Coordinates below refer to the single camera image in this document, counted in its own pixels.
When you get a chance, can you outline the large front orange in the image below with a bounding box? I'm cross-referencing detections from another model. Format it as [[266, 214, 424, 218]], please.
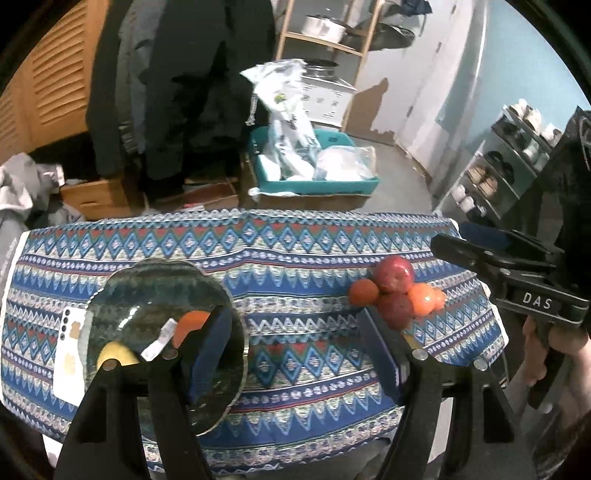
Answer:
[[172, 310, 211, 348]]

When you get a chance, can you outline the yellow pear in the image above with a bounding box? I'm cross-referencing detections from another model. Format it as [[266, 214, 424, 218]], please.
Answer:
[[403, 333, 423, 350], [96, 341, 139, 369]]

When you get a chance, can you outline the red apple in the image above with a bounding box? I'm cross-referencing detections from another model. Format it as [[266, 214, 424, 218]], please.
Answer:
[[376, 293, 415, 331], [372, 255, 415, 294]]

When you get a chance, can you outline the small tangerine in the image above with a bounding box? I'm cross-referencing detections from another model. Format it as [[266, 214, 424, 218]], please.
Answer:
[[432, 288, 447, 311], [348, 278, 380, 307]]

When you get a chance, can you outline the small top tangerine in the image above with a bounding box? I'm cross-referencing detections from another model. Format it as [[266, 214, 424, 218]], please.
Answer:
[[348, 278, 380, 307]]

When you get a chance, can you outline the person right hand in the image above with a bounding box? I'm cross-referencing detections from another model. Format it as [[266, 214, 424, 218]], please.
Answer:
[[522, 316, 590, 424]]

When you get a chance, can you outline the dark glass bowl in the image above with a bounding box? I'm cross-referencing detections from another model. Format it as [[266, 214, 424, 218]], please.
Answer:
[[78, 259, 249, 436]]

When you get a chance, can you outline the patterned blue tablecloth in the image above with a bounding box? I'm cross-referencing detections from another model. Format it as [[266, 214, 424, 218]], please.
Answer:
[[1, 210, 508, 475]]

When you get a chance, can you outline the white phone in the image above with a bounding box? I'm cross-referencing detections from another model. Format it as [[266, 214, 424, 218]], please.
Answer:
[[52, 307, 86, 407]]

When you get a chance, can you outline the shoe rack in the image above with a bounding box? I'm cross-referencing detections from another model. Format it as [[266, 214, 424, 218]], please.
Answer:
[[433, 99, 562, 227]]

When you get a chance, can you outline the wooden drawer box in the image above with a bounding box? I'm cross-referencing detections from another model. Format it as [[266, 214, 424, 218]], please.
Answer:
[[60, 178, 144, 221]]

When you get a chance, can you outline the clear plastic bag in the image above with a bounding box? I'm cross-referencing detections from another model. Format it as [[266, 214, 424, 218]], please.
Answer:
[[314, 145, 378, 182]]

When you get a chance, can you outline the pile of grey clothes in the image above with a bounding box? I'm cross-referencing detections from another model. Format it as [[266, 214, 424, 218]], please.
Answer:
[[1, 153, 85, 284]]

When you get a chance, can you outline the teal cardboard box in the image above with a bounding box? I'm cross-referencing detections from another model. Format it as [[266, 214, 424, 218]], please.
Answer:
[[247, 126, 380, 195]]

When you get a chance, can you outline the white storage basket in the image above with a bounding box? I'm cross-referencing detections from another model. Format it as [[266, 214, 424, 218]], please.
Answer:
[[301, 76, 356, 128]]

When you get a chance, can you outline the white rice bag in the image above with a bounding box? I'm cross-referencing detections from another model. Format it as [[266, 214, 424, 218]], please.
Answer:
[[240, 59, 321, 181]]

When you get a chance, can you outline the wooden shelf rack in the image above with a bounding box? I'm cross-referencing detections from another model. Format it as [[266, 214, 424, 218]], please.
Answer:
[[273, 1, 386, 133]]

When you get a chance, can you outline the black hanging coat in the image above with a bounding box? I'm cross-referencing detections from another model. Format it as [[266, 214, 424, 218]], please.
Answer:
[[86, 1, 276, 201]]

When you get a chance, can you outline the dark blue umbrella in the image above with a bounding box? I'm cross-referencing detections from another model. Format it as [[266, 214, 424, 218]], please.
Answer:
[[401, 0, 433, 17]]

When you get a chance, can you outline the wooden louvered wardrobe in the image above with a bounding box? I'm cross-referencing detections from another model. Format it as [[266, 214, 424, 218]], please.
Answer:
[[1, 1, 110, 161]]

